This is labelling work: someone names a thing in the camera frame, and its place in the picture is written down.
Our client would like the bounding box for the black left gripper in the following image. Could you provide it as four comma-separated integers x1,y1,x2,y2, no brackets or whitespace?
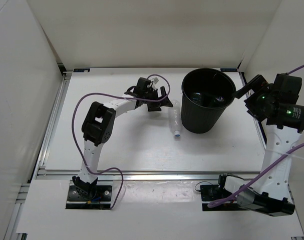
142,86,172,112

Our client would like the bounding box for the clear crushed plastic bottle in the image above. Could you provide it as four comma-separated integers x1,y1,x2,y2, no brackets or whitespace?
168,100,182,139

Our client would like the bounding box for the orange blue label bottle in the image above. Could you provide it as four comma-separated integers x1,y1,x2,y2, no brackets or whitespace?
191,92,209,107

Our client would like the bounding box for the blue label plastic bottle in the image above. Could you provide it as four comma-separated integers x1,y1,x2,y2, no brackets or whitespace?
213,95,225,104

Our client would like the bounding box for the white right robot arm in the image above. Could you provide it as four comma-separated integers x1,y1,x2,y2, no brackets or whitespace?
208,73,304,217

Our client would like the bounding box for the black plastic waste bin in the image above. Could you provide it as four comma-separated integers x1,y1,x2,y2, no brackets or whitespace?
181,68,236,134

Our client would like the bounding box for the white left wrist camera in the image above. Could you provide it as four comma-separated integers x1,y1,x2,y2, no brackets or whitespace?
149,77,159,89

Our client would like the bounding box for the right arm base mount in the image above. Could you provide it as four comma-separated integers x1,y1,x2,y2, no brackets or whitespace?
194,174,245,212

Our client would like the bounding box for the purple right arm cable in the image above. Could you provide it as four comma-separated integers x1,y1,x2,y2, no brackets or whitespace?
207,61,304,209

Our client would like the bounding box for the aluminium left frame rail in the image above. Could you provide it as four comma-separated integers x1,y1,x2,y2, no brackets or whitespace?
39,71,72,156

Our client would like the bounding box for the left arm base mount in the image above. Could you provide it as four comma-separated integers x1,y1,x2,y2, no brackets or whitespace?
65,181,113,210

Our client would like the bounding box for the aluminium front table rail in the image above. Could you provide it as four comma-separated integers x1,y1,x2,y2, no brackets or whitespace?
36,170,257,181

